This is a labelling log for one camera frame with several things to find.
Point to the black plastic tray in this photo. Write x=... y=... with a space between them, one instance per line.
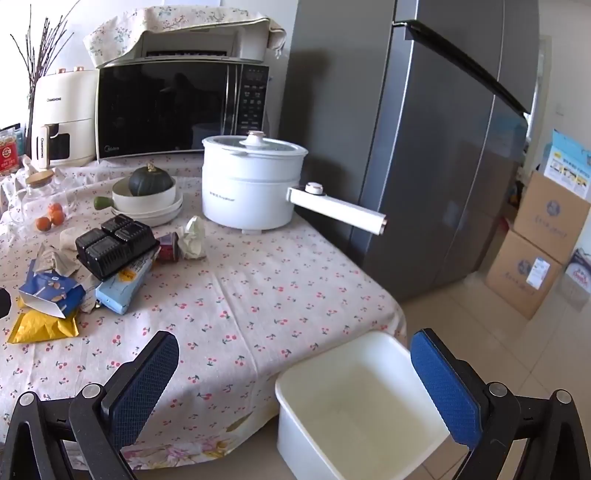
x=111 y=251

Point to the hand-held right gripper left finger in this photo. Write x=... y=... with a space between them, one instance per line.
x=138 y=392

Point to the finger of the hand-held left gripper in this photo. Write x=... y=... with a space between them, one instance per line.
x=4 y=303

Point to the brown printed packet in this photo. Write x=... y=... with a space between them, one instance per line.
x=88 y=300

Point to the white electric pot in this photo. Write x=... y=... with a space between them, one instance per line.
x=244 y=189

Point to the white printed wrapper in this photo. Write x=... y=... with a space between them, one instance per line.
x=53 y=261

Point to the blue and white box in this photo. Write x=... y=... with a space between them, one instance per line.
x=570 y=161

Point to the cherry print tablecloth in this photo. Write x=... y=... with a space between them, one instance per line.
x=258 y=300

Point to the cream air fryer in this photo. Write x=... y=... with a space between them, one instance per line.
x=64 y=101

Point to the grey refrigerator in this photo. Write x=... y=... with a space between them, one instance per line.
x=415 y=138

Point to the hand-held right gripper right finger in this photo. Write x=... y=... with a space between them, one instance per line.
x=445 y=392

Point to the light blue snack packet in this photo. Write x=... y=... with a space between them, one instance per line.
x=122 y=288

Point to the blue white detergent bag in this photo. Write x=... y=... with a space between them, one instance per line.
x=579 y=277

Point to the black microwave oven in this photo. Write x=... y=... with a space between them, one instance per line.
x=161 y=110

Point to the floral cloth cover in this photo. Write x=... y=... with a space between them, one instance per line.
x=184 y=21

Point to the white plastic bin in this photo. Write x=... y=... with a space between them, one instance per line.
x=360 y=406

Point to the cardboard box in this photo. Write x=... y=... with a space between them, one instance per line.
x=551 y=217
x=512 y=277

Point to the glass jar with oranges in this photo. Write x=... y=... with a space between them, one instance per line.
x=39 y=177

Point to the dark green squash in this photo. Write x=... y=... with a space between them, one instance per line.
x=151 y=181

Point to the yellow bag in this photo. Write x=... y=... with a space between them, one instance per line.
x=39 y=330

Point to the tangerine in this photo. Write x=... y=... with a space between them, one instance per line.
x=57 y=219
x=43 y=224
x=56 y=208

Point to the glass jar with red label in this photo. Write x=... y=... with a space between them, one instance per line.
x=8 y=154

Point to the blue snack box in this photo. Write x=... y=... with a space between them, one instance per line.
x=51 y=288

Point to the white countertop appliance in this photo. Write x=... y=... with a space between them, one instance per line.
x=249 y=44

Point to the red cartoon drink can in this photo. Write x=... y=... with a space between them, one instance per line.
x=167 y=249

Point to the dried branches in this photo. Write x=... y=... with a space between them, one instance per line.
x=44 y=55

